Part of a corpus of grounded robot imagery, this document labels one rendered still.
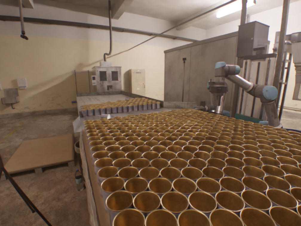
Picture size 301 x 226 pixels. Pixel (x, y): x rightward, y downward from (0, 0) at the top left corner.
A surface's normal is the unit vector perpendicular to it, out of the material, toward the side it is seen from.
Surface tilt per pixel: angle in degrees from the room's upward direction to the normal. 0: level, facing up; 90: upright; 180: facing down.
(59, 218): 0
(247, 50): 90
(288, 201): 91
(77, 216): 0
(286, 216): 90
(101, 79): 90
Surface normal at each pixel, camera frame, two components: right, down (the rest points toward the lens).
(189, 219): -0.04, 0.21
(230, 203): -0.58, 0.18
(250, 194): -0.34, 0.20
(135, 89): 0.46, 0.21
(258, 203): -0.82, 0.13
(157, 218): 0.19, 0.20
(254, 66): -0.92, 0.09
